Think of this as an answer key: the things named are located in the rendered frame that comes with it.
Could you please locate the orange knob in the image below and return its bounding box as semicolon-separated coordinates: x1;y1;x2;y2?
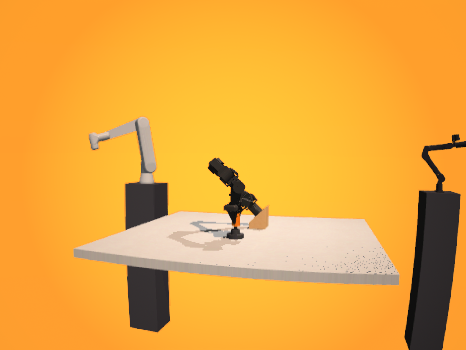
232;213;240;227

